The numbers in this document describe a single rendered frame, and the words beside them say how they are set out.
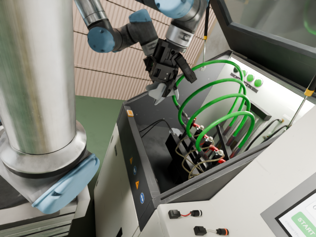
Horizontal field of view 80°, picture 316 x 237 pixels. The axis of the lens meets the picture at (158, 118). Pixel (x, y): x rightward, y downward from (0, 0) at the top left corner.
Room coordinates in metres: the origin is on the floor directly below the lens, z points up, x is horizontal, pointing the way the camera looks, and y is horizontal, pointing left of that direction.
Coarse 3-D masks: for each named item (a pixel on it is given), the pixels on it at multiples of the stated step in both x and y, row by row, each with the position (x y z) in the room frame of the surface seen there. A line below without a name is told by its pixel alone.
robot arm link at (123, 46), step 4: (116, 28) 0.69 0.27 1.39; (120, 28) 0.73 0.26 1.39; (124, 28) 0.72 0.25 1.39; (120, 32) 0.68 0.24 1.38; (124, 32) 0.71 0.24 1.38; (128, 32) 0.71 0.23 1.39; (124, 36) 0.70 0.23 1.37; (128, 36) 0.71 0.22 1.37; (124, 40) 0.69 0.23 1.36; (128, 40) 0.72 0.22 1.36; (132, 40) 0.72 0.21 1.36; (124, 44) 0.70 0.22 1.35; (128, 44) 0.73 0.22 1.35; (132, 44) 0.74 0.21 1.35; (120, 48) 0.69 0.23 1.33; (124, 48) 0.74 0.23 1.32
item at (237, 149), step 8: (240, 112) 0.63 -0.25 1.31; (248, 112) 0.65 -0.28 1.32; (216, 120) 0.60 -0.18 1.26; (224, 120) 0.60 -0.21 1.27; (208, 128) 0.58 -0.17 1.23; (200, 136) 0.58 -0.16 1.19; (248, 136) 0.69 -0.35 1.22; (240, 144) 0.69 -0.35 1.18; (200, 152) 0.59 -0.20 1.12; (232, 152) 0.70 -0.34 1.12
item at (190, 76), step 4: (180, 56) 0.59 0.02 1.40; (176, 60) 0.59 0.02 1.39; (180, 60) 0.59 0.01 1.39; (184, 60) 0.60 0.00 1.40; (180, 64) 0.60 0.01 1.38; (184, 64) 0.60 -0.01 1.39; (188, 64) 0.61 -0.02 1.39; (180, 68) 0.63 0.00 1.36; (184, 68) 0.60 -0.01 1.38; (188, 68) 0.61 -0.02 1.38; (184, 72) 0.61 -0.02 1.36; (188, 72) 0.61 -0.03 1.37; (192, 72) 0.62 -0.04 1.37; (184, 76) 0.64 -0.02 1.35; (188, 76) 0.62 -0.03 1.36; (192, 76) 0.62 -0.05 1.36; (188, 80) 0.63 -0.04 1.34; (192, 80) 0.63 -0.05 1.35
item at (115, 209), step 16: (112, 144) 0.96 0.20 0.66; (112, 160) 0.88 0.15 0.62; (112, 176) 0.80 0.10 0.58; (96, 192) 0.95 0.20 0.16; (112, 192) 0.73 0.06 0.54; (128, 192) 0.59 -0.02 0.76; (96, 208) 0.85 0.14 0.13; (112, 208) 0.66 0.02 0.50; (128, 208) 0.55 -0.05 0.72; (96, 224) 0.76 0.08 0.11; (112, 224) 0.60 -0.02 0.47; (128, 224) 0.50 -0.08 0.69
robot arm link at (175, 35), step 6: (168, 30) 0.58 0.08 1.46; (174, 30) 0.56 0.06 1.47; (180, 30) 0.56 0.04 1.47; (168, 36) 0.57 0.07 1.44; (174, 36) 0.56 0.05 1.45; (180, 36) 0.56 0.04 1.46; (186, 36) 0.56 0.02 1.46; (192, 36) 0.59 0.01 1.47; (174, 42) 0.56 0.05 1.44; (180, 42) 0.56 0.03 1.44; (186, 42) 0.57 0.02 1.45
